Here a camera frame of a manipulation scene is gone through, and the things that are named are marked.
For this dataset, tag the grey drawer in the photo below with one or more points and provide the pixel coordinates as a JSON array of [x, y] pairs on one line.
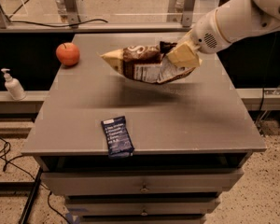
[[155, 182], [142, 206]]

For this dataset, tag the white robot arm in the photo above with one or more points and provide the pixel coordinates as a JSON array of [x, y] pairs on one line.
[[223, 26]]

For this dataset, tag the grey drawer cabinet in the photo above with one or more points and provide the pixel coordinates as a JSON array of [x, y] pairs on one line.
[[196, 123]]

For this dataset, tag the top grey drawer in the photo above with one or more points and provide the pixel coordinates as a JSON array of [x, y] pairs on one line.
[[155, 182]]

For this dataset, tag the left metal bracket post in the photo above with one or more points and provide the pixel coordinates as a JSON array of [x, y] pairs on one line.
[[68, 11]]

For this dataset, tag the brown chip bag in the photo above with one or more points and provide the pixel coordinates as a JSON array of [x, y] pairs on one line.
[[147, 64]]

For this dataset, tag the metal bracket post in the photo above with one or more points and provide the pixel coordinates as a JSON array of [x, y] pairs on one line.
[[181, 11], [68, 11]]

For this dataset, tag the white pump bottle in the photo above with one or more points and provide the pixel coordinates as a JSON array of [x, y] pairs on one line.
[[13, 86]]

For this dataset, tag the black floor rail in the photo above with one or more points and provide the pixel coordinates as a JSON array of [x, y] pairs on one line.
[[34, 187]]

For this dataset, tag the red apple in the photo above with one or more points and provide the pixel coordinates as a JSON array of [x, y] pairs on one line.
[[68, 54]]

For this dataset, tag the middle grey drawer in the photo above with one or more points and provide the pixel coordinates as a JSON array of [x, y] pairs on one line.
[[142, 206]]

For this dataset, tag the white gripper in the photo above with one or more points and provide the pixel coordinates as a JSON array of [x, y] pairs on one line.
[[206, 34]]

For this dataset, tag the right metal bracket post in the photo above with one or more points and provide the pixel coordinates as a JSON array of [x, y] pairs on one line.
[[181, 11]]

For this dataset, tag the blue rxbar blueberry bar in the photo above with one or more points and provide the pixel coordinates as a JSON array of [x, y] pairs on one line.
[[118, 140]]

